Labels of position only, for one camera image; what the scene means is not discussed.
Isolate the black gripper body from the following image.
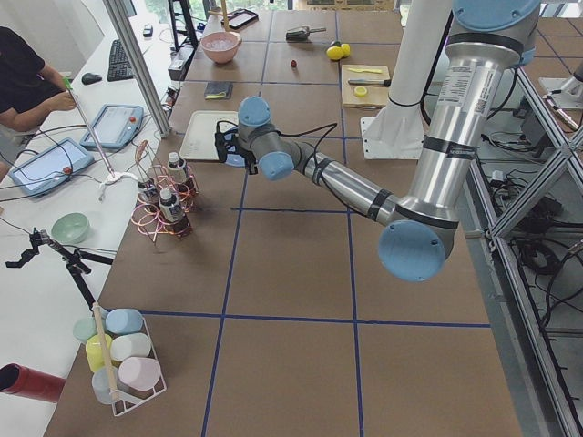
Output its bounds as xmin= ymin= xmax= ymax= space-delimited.
xmin=214 ymin=120 xmax=258 ymax=175

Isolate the blue plastic plate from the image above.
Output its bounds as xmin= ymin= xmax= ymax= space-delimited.
xmin=225 ymin=154 xmax=245 ymax=168

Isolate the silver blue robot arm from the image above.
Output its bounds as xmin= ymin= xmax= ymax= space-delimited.
xmin=215 ymin=1 xmax=539 ymax=282

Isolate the cream bear tray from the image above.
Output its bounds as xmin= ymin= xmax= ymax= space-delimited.
xmin=179 ymin=110 xmax=238 ymax=161

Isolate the grey and yellow cloth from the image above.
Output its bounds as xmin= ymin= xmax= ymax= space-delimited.
xmin=204 ymin=81 xmax=233 ymax=100

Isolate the bottle left in rack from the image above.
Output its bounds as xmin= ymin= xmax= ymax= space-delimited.
xmin=168 ymin=152 xmax=194 ymax=193

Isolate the bottle in rack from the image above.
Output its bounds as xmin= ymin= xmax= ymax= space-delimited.
xmin=168 ymin=152 xmax=194 ymax=193
xmin=159 ymin=188 xmax=192 ymax=238
xmin=138 ymin=178 xmax=159 ymax=212

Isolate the bottle front in rack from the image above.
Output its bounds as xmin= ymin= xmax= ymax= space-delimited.
xmin=159 ymin=188 xmax=192 ymax=238

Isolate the pink bowl with ice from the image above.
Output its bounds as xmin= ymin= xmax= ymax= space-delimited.
xmin=200 ymin=32 xmax=242 ymax=65

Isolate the bottle right in rack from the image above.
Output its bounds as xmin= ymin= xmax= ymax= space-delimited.
xmin=138 ymin=178 xmax=159 ymax=212

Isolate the far teach pendant tablet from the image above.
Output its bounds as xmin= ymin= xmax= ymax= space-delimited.
xmin=92 ymin=104 xmax=144 ymax=150

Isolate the teach pendant tablet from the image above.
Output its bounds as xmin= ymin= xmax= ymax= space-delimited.
xmin=8 ymin=137 xmax=94 ymax=197
xmin=92 ymin=104 xmax=144 ymax=150

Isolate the dark tray at back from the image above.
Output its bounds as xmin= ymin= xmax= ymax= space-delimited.
xmin=227 ymin=8 xmax=259 ymax=30

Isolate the black keyboard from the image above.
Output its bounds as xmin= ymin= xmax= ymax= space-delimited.
xmin=107 ymin=39 xmax=133 ymax=82

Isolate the metal ice scoop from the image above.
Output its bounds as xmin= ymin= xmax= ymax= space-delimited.
xmin=285 ymin=26 xmax=327 ymax=42

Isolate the round yellow lemon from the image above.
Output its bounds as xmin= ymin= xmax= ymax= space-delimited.
xmin=326 ymin=46 xmax=344 ymax=61

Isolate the half lemon slice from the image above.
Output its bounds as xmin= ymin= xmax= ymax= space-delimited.
xmin=353 ymin=86 xmax=368 ymax=97

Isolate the wooden cutting board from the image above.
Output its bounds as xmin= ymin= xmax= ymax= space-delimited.
xmin=341 ymin=65 xmax=391 ymax=107

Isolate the black computer mouse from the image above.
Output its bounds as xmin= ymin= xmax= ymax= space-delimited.
xmin=81 ymin=73 xmax=102 ymax=86

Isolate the oval yellow lemon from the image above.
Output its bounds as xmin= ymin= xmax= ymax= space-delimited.
xmin=341 ymin=43 xmax=351 ymax=58

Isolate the yellow plastic knife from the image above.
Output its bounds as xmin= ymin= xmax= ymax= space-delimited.
xmin=347 ymin=67 xmax=384 ymax=74

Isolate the green bowl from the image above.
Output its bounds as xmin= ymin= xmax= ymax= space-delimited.
xmin=50 ymin=212 xmax=90 ymax=245

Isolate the near teach pendant tablet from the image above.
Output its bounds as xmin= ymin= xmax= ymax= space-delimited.
xmin=8 ymin=137 xmax=94 ymax=197

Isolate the person in black shirt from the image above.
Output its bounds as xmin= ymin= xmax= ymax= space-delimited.
xmin=0 ymin=25 xmax=77 ymax=181

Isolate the blue cup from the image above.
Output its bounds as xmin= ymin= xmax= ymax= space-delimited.
xmin=106 ymin=309 xmax=143 ymax=335

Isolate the white cup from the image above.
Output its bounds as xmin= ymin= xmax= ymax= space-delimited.
xmin=110 ymin=332 xmax=151 ymax=362

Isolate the yellow cup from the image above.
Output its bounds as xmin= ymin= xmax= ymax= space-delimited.
xmin=85 ymin=334 xmax=105 ymax=373

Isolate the pink cup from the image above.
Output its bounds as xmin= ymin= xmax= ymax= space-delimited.
xmin=118 ymin=357 xmax=161 ymax=391

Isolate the red cylinder bottle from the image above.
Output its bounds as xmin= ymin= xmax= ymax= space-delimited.
xmin=1 ymin=363 xmax=66 ymax=403

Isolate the copper wire bottle rack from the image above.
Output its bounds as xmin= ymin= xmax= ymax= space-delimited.
xmin=131 ymin=140 xmax=199 ymax=241

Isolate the aluminium frame post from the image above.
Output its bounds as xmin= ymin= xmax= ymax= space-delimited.
xmin=103 ymin=0 xmax=171 ymax=138

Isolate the black camera tripod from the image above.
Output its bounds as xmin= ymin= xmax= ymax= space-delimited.
xmin=5 ymin=229 xmax=115 ymax=315

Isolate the white wire cup basket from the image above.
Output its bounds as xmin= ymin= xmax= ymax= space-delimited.
xmin=85 ymin=302 xmax=167 ymax=417

